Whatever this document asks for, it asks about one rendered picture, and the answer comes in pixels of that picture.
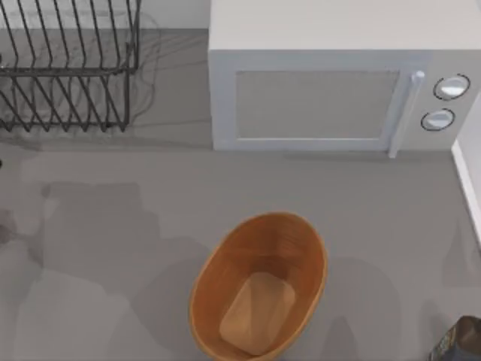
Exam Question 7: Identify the dark wire dish rack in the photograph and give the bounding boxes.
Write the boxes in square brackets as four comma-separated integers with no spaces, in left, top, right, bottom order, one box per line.
[0,0,143,133]

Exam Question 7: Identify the round microwave knob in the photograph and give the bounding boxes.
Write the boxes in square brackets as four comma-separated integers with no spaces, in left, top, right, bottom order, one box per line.
[420,108,456,132]
[433,74,471,101]

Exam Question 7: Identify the microwave oven door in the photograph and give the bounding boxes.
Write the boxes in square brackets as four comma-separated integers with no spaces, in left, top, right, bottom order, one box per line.
[208,49,432,152]

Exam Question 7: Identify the oval wooden basket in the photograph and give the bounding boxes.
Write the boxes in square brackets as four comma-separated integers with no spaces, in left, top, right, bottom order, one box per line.
[188,211,328,361]

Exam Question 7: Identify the microwave door handle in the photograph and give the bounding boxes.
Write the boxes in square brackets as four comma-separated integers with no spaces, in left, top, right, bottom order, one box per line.
[387,70,426,159]

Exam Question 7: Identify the pale microwave oven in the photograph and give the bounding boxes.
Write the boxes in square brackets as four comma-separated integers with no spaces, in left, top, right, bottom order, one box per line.
[207,0,481,159]

